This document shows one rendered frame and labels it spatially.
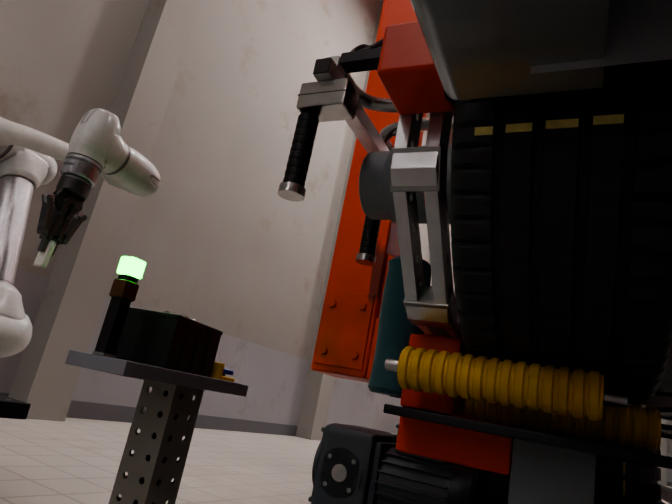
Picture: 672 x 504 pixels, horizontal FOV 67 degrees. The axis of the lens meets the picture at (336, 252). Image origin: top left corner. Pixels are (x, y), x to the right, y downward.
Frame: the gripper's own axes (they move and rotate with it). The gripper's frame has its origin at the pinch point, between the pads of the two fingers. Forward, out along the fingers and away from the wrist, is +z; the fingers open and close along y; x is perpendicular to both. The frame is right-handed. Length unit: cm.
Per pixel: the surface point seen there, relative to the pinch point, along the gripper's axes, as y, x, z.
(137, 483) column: -16, 35, 45
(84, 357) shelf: 4.3, 28.7, 21.9
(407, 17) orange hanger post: -35, 66, -104
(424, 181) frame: 31, 99, -6
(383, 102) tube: 11, 83, -34
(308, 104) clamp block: 24, 75, -24
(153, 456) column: -15, 38, 38
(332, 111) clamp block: 22, 79, -24
